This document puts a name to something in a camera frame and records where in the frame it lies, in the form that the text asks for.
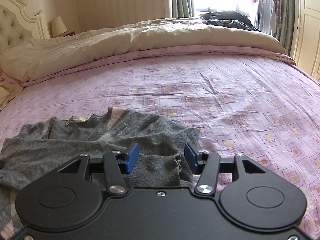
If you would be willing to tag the cream tufted headboard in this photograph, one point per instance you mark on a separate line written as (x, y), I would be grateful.
(17, 25)

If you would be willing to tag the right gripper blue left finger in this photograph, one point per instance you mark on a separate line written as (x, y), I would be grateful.
(116, 164)

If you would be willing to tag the pink patterned bed sheet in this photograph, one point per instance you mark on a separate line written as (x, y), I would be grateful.
(261, 107)

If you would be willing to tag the cream bedside lamp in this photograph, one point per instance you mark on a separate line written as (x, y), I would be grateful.
(58, 27)

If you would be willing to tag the grey argyle knit sweater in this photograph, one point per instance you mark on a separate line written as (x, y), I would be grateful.
(41, 147)

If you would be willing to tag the clothes drying rack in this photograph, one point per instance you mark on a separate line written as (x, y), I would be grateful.
(268, 16)

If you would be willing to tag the right grey-green curtain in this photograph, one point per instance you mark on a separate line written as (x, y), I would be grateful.
(284, 34)

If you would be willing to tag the dark clothes pile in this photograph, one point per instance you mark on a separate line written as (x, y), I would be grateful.
(229, 19)

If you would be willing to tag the cream folded duvet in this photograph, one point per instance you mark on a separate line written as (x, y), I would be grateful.
(37, 58)

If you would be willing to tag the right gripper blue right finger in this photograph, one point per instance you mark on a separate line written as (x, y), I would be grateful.
(206, 165)

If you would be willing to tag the cream pillow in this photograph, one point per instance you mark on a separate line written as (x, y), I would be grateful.
(8, 91)

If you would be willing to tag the cream wardrobe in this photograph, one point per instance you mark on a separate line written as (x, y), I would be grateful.
(305, 43)

